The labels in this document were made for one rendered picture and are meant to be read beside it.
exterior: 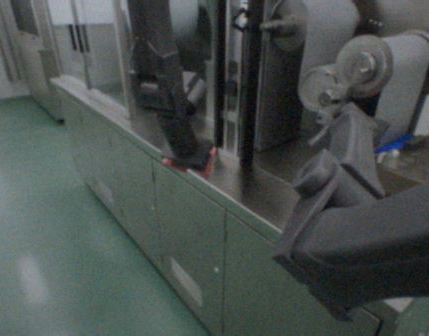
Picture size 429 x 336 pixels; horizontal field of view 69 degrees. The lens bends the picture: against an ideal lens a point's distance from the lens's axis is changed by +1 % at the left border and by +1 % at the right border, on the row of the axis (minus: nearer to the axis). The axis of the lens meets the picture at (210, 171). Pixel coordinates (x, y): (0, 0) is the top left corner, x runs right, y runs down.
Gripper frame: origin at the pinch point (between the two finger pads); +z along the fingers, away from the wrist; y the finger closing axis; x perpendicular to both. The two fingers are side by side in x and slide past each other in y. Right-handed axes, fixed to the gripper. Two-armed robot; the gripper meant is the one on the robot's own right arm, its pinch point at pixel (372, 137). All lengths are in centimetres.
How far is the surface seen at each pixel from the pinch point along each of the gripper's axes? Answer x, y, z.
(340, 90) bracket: 7.5, -9.0, -10.2
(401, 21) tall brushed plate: 38.1, -14.1, 14.2
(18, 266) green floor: -139, -143, -22
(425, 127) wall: 63, -61, 268
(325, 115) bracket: 0.4, -9.9, -10.0
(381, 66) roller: 14.7, -1.6, -11.2
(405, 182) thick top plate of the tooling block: -7.9, 12.4, -2.1
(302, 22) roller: 22.5, -27.0, -13.7
